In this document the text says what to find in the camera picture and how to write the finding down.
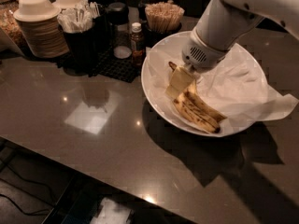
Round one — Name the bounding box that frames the front stack of paper bowls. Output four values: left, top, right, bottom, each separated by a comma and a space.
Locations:
13, 0, 68, 59

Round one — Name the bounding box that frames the spotted banana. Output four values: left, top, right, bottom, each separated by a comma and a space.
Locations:
183, 81, 226, 122
168, 62, 221, 133

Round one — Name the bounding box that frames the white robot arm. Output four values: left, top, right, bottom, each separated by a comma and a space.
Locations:
169, 0, 299, 104

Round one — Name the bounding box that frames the white paper on floor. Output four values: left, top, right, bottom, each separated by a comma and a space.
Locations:
90, 198, 132, 224

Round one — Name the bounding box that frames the glass sugar shaker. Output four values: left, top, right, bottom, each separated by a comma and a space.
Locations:
107, 2, 132, 59

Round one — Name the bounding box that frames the white paper liner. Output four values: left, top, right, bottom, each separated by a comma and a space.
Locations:
146, 42, 299, 137

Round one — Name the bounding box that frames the black rubber mat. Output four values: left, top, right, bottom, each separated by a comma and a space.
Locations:
56, 49, 140, 83

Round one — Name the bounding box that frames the small sauce bottle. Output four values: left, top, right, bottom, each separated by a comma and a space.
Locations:
131, 22, 145, 67

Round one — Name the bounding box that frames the white bowl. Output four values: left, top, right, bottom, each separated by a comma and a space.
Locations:
140, 30, 269, 138

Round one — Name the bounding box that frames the granola container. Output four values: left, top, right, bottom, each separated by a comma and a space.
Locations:
0, 0, 27, 50

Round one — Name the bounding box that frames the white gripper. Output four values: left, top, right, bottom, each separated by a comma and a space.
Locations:
165, 27, 228, 99

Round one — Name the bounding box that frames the black cup of wrapped cutlery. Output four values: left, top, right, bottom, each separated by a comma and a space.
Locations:
57, 0, 98, 76

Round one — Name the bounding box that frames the black floor cable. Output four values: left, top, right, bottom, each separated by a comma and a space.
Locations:
0, 159, 59, 217

